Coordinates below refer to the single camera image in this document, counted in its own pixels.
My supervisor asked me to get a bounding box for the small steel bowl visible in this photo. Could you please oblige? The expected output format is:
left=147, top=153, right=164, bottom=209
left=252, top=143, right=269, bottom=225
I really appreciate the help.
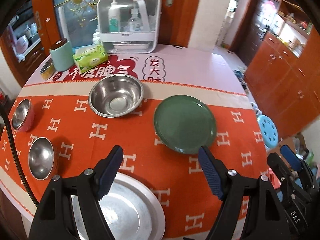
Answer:
left=28, top=137, right=58, bottom=180

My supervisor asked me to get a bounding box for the green round plate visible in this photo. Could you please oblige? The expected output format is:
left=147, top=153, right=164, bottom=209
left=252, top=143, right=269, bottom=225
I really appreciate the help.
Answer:
left=153, top=95, right=217, bottom=154

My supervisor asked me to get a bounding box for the pink steel bowl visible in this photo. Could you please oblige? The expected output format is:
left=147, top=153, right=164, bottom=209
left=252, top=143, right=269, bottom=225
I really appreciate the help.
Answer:
left=12, top=99, right=35, bottom=132

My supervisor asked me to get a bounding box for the large steel bowl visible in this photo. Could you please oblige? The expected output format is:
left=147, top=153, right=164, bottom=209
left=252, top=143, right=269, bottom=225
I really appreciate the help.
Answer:
left=88, top=74, right=144, bottom=118

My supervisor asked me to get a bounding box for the blue plastic stool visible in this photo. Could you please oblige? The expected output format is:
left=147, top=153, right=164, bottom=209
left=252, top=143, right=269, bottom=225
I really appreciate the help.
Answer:
left=257, top=114, right=279, bottom=149

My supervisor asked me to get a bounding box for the white round plate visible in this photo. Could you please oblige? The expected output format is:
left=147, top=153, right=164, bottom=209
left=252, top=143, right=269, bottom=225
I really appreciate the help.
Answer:
left=71, top=172, right=166, bottom=240

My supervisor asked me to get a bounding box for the wooden cabinet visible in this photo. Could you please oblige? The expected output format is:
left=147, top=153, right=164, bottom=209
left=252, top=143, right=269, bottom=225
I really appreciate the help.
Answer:
left=245, top=0, right=319, bottom=138

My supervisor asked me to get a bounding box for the small yellow tin jar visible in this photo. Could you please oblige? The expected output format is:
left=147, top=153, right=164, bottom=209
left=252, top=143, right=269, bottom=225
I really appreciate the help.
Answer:
left=40, top=59, right=56, bottom=80

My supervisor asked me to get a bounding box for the green tissue pack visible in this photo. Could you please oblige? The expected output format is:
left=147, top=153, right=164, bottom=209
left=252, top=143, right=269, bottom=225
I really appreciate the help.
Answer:
left=73, top=44, right=108, bottom=74

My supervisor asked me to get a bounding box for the mint green canister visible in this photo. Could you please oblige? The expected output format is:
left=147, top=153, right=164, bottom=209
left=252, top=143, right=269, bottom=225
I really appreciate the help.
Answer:
left=49, top=38, right=74, bottom=72

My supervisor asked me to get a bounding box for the white cosmetic storage box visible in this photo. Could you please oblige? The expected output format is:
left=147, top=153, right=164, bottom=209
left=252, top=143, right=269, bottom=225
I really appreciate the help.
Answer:
left=97, top=0, right=162, bottom=54

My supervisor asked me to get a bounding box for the black cable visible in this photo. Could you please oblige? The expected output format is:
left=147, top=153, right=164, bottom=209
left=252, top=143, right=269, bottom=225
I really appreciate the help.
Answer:
left=0, top=102, right=40, bottom=208

